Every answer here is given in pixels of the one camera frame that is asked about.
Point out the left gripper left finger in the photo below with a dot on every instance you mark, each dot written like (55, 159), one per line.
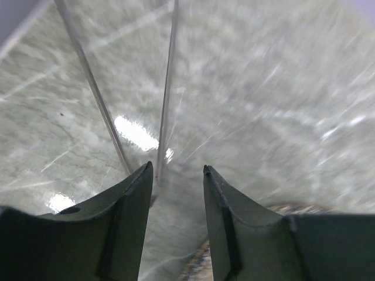
(101, 238)

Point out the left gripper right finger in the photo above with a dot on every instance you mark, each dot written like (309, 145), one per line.
(250, 242)

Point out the speckled ceramic plate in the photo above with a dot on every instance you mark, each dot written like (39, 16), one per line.
(200, 265)

